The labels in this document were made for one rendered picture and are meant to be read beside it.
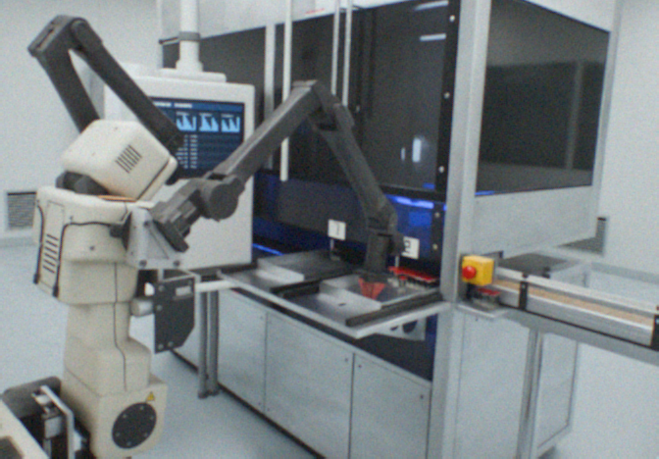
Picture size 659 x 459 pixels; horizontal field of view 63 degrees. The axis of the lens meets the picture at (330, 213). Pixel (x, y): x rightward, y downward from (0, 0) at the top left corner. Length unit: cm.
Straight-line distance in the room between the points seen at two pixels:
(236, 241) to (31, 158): 458
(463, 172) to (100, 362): 107
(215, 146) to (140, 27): 499
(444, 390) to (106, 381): 102
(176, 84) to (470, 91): 110
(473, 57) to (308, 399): 147
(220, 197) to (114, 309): 35
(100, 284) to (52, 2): 574
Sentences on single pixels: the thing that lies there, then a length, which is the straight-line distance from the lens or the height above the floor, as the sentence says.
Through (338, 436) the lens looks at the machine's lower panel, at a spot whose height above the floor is 22.
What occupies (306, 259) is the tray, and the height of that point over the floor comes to 88.
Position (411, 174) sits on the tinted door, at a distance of 176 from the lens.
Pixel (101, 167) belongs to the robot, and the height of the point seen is 129.
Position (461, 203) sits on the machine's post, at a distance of 164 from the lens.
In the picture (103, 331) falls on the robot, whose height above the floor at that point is 94.
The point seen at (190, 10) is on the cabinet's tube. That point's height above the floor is 181.
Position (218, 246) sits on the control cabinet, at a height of 89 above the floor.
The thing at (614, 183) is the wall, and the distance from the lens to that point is 635.
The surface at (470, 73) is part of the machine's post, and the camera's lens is 164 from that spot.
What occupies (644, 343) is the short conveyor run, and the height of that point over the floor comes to 89.
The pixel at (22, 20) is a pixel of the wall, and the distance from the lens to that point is 671.
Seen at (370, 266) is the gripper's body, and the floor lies 101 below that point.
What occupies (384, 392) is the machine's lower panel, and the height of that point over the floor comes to 49.
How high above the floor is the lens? 139
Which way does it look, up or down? 9 degrees down
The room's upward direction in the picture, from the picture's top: 2 degrees clockwise
